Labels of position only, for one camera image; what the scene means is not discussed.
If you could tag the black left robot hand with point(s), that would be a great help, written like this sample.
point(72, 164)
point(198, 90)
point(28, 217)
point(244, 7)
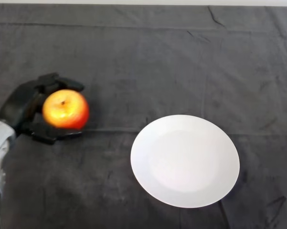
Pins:
point(18, 105)

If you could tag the red and yellow apple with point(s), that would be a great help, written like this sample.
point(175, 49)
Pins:
point(65, 109)

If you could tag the white round plate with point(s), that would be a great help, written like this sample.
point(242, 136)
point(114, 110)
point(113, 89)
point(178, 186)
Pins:
point(185, 161)

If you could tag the black cloth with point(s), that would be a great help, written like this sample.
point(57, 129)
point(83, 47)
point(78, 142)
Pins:
point(143, 59)

